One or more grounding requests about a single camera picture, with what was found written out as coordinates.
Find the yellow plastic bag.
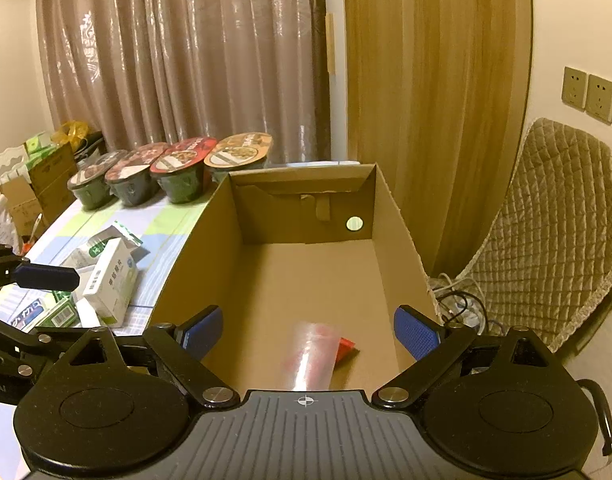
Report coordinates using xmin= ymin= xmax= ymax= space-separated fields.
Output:
xmin=50 ymin=120 xmax=91 ymax=153

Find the silver green tea pouch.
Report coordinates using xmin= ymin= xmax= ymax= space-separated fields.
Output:
xmin=61 ymin=220 xmax=143 ymax=269

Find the black cable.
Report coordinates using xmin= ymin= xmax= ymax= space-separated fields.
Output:
xmin=427 ymin=271 xmax=490 ymax=334

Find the green white spray box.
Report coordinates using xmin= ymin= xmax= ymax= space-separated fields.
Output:
xmin=36 ymin=297 xmax=80 ymax=328

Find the maroon-lid noodle bowl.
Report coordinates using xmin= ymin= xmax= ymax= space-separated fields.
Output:
xmin=104 ymin=142 xmax=169 ymax=207

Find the quilted chair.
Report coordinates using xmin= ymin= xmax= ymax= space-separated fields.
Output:
xmin=435 ymin=118 xmax=612 ymax=352

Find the blue dental floss box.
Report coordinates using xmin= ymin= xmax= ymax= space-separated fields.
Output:
xmin=9 ymin=298 xmax=46 ymax=332

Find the clear plastic bag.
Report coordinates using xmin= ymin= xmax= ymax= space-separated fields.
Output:
xmin=280 ymin=322 xmax=341 ymax=391

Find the double wall socket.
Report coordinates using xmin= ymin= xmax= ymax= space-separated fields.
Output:
xmin=561 ymin=66 xmax=612 ymax=125

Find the wooden door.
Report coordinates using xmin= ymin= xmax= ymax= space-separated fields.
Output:
xmin=345 ymin=0 xmax=533 ymax=276

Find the small brown cardboard box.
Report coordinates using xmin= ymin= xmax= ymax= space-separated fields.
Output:
xmin=0 ymin=144 xmax=77 ymax=237

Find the beige curtain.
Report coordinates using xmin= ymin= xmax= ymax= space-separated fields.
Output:
xmin=36 ymin=0 xmax=331 ymax=164

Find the white chair back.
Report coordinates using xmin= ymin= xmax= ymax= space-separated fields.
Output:
xmin=0 ymin=145 xmax=28 ymax=184

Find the checked tablecloth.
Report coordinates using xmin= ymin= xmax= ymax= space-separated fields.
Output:
xmin=0 ymin=159 xmax=363 ymax=480

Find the red-lid noodle bowl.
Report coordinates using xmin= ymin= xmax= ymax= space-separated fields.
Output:
xmin=150 ymin=136 xmax=217 ymax=204

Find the red snack packet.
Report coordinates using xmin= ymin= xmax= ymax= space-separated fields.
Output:
xmin=334 ymin=338 xmax=357 ymax=366

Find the orange-lid noodle bowl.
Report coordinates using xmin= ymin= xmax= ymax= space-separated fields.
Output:
xmin=204 ymin=132 xmax=274 ymax=183

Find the orange handled screwdriver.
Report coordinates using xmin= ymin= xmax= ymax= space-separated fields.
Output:
xmin=22 ymin=214 xmax=42 ymax=255

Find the dark-lid noodle bowl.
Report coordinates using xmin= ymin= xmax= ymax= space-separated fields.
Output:
xmin=67 ymin=150 xmax=128 ymax=210

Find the steel kettle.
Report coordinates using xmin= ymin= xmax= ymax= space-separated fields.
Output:
xmin=576 ymin=379 xmax=612 ymax=457

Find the crumpled white plastic bag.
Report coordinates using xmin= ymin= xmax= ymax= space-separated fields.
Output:
xmin=0 ymin=195 xmax=22 ymax=255

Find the white medicine box mecobalamin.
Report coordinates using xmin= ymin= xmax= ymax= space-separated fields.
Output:
xmin=82 ymin=238 xmax=138 ymax=327

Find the wall hanging ornament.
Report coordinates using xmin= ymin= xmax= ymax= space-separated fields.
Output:
xmin=324 ymin=12 xmax=336 ymax=76

